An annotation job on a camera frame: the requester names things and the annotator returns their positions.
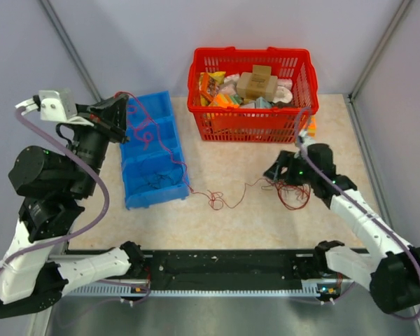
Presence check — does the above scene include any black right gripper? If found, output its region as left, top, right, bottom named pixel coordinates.
left=263, top=150, right=317, bottom=186

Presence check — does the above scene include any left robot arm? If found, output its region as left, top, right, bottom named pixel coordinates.
left=0, top=92, right=145, bottom=319

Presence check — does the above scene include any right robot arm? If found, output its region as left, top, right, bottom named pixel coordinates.
left=263, top=143, right=420, bottom=314

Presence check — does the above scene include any colourful sponge pack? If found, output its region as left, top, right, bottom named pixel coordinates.
left=306, top=115, right=317, bottom=137

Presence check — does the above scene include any blue plastic compartment bin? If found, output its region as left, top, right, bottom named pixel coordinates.
left=120, top=91, right=189, bottom=209

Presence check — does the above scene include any teal sponge package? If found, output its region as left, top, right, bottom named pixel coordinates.
left=255, top=97, right=272, bottom=109

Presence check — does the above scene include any red plastic shopping basket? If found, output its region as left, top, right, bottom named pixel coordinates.
left=187, top=47, right=319, bottom=143

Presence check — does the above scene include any orange sponge daddy box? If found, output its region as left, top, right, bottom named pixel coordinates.
left=208, top=93, right=240, bottom=109

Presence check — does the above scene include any brown cardboard box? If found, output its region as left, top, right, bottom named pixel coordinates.
left=236, top=65, right=278, bottom=101

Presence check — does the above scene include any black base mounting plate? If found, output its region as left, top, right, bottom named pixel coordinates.
left=66, top=240, right=361, bottom=291

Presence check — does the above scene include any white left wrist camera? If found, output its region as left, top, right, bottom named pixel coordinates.
left=15, top=88, right=93, bottom=127

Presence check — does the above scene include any grey aluminium frame rail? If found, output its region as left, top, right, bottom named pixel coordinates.
left=344, top=94, right=420, bottom=277

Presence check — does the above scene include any grey slotted cable duct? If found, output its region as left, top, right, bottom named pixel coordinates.
left=66, top=281, right=340, bottom=298

